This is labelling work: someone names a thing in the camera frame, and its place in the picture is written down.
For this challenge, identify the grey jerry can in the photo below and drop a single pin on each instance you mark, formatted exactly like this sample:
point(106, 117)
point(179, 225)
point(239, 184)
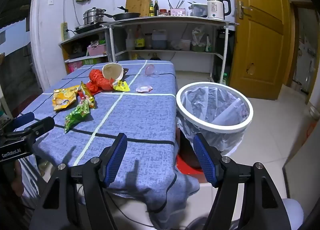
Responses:
point(159, 40)

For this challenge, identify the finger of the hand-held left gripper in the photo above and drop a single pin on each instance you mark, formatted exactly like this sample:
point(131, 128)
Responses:
point(23, 118)
point(41, 125)

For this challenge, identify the blue checked tablecloth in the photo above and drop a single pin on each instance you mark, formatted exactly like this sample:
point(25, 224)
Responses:
point(145, 115)

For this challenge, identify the green drink bottle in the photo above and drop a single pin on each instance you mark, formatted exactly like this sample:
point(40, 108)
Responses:
point(225, 79)

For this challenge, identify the yellow power strip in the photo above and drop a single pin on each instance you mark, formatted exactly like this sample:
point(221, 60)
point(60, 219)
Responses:
point(64, 31)

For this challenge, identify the white kitchen shelf unit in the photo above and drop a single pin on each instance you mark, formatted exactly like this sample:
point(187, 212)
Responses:
point(170, 20)

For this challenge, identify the clear pink plastic cup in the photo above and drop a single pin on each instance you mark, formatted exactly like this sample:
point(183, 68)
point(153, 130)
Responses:
point(150, 70)

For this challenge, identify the clear plastic container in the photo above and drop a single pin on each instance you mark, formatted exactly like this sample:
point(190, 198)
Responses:
point(198, 10)

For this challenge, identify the steel steamer pot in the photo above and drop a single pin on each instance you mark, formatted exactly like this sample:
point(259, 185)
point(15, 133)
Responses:
point(93, 16)

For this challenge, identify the white plastic jug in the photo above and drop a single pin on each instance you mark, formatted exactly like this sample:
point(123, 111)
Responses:
point(130, 41)

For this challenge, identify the red plastic object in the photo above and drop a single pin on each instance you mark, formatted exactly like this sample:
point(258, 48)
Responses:
point(186, 168)

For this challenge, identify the yellow oil bottle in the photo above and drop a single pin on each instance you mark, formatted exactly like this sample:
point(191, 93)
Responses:
point(136, 57)

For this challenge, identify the white electric kettle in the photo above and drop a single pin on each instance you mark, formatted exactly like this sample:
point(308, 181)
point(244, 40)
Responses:
point(216, 7)

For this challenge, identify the round plastic tub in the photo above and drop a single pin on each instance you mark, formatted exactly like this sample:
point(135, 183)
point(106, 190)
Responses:
point(185, 45)

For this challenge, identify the pink chopstick holder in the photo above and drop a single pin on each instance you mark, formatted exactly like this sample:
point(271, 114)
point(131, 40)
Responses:
point(178, 12)

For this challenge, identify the bunch of chopsticks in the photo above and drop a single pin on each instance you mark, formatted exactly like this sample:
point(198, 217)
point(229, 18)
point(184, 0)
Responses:
point(178, 4)

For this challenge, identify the red and yellow wrapper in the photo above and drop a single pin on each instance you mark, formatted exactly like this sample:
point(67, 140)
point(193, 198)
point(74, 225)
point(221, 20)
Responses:
point(86, 96)

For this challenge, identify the soy sauce bottle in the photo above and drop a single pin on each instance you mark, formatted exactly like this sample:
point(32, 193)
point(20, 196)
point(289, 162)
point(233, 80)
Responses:
point(140, 41)

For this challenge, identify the green snack packet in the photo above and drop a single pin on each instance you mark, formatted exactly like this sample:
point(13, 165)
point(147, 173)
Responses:
point(77, 115)

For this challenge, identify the red lid jar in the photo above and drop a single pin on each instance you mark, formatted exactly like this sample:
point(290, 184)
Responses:
point(163, 12)

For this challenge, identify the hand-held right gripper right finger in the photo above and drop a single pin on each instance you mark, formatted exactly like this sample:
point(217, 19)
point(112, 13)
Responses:
point(203, 160)

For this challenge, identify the brown wrapper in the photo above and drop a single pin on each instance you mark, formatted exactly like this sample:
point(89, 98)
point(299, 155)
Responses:
point(125, 70)

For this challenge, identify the white bowl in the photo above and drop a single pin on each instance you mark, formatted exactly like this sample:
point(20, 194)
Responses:
point(313, 111)

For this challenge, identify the yellow wooden door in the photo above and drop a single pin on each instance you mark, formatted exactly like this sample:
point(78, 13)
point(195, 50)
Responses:
point(260, 35)

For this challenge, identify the white plastic bag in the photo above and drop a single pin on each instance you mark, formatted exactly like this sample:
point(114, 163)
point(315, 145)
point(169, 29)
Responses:
point(200, 39)

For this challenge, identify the white plastic bin liner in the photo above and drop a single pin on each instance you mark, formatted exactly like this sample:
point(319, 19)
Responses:
point(212, 110)

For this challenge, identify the black induction cooker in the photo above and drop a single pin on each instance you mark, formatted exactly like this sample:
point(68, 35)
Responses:
point(87, 29)

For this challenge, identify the grey board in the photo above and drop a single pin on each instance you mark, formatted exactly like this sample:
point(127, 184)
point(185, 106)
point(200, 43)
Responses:
point(302, 175)

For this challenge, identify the white trash bin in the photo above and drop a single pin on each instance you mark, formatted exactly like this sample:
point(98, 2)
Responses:
point(247, 122)

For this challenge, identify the small yellow packet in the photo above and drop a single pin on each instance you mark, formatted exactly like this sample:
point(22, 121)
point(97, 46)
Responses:
point(121, 86)

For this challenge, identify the yellow snack packet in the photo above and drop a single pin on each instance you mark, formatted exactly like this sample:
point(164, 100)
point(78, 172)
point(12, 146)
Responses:
point(63, 98)

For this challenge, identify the low wooden shelf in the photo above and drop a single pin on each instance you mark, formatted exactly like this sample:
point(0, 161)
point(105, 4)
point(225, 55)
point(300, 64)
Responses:
point(65, 50)

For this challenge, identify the wooden cutting board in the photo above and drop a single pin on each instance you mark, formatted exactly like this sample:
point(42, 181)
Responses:
point(138, 2)

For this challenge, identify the red plastic bag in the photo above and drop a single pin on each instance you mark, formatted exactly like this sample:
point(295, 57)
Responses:
point(100, 81)

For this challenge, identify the black frying pan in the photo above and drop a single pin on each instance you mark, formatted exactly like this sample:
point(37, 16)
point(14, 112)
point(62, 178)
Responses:
point(126, 16)

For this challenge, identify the white paper cup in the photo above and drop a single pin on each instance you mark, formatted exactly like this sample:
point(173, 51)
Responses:
point(112, 70)

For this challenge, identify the dark glass bottle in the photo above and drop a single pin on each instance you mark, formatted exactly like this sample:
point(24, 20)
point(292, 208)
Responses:
point(156, 9)

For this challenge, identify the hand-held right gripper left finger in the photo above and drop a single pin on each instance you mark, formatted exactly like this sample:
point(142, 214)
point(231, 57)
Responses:
point(116, 160)

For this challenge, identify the yellow label bottle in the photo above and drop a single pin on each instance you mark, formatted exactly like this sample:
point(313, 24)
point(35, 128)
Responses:
point(151, 10)

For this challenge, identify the colourful boxes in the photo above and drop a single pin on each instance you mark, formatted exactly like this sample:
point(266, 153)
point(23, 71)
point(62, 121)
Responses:
point(80, 64)

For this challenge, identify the person's left hand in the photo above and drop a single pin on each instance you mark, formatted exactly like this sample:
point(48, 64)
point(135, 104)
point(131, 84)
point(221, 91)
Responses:
point(18, 177)

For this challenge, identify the pink plastic basket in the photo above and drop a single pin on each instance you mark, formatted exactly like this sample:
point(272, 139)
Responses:
point(96, 50)

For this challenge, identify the orange object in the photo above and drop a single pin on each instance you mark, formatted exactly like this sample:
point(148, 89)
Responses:
point(311, 130)

